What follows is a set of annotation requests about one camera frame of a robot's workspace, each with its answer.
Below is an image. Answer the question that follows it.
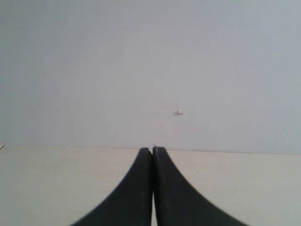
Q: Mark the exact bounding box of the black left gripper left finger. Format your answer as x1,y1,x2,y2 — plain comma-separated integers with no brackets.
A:
73,147,153,226

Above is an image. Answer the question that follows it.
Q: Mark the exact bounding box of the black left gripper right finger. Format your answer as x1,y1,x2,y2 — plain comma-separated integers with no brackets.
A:
152,146,245,226

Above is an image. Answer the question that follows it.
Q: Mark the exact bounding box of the white wall plug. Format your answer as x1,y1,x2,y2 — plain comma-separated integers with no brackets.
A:
174,109,184,116

